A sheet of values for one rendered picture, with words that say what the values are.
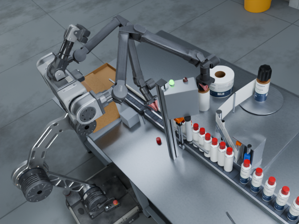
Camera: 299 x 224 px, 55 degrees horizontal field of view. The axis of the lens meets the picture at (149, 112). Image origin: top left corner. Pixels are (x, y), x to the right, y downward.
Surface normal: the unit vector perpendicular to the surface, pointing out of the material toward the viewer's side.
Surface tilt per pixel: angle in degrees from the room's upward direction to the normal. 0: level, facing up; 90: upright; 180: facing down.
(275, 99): 0
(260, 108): 0
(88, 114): 90
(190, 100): 90
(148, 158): 0
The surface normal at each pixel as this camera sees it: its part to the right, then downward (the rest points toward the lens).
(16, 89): -0.16, -0.67
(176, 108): 0.10, 0.72
